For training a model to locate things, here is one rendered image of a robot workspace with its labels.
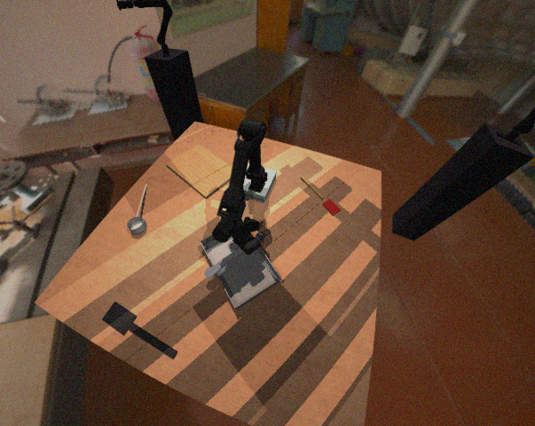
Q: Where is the light wooden board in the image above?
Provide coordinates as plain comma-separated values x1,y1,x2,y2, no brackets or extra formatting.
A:
166,144,232,199

